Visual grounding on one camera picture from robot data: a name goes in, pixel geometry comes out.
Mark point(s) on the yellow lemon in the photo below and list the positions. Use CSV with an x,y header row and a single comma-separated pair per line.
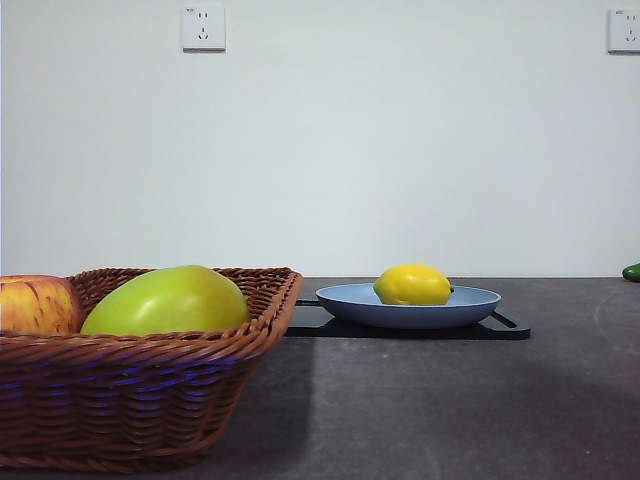
x,y
412,284

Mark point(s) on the light blue round plate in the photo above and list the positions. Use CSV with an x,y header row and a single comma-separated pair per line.
x,y
405,315

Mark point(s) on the brown woven wicker basket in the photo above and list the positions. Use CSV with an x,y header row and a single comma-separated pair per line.
x,y
125,395

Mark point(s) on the black rectangular mat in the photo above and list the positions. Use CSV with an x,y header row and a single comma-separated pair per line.
x,y
310,330

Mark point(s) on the green mango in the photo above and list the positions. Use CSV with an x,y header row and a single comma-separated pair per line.
x,y
170,302

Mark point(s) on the red yellow apple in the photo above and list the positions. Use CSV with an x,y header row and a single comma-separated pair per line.
x,y
35,305

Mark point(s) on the dark green vegetable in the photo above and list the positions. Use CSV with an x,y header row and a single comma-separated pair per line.
x,y
633,271

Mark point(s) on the white wall socket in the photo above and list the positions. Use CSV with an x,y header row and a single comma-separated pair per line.
x,y
625,31
203,29

